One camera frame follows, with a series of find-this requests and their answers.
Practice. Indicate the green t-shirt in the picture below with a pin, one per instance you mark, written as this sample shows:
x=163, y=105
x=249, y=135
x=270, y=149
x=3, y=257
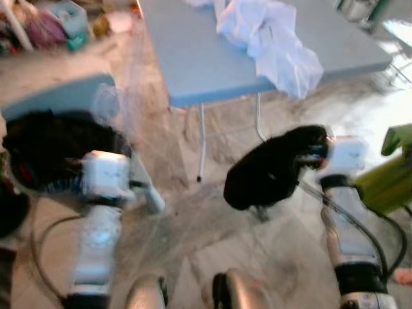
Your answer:
x=383, y=187

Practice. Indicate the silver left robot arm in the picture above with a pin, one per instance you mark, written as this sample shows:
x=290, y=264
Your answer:
x=96, y=251

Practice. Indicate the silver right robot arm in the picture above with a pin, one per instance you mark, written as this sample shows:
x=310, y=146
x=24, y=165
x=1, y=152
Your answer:
x=347, y=251

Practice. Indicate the light blue folding table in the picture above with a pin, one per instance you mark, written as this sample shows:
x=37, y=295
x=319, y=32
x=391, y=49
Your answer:
x=206, y=58

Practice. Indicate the silver robot right leg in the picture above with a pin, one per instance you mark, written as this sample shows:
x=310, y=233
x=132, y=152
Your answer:
x=251, y=293

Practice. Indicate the silver robot leg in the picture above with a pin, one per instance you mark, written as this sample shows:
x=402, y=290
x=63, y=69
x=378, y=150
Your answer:
x=148, y=293
x=251, y=293

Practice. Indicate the silver robot left leg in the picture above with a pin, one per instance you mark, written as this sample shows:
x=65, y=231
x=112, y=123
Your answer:
x=148, y=293

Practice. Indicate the light blue plastic box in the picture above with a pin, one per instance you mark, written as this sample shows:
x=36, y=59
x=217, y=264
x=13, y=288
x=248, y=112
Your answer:
x=69, y=19

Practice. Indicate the red cloth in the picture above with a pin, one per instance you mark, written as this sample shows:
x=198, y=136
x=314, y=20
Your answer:
x=24, y=174

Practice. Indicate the purple bag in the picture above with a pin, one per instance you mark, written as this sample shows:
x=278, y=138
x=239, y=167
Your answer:
x=45, y=31

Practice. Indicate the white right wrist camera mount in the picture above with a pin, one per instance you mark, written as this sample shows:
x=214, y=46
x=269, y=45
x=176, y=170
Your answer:
x=346, y=158

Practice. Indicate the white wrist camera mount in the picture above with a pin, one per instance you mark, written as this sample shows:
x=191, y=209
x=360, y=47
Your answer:
x=106, y=175
x=346, y=158

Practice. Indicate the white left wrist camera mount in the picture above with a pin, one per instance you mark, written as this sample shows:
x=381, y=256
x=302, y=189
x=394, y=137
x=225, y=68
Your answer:
x=106, y=175

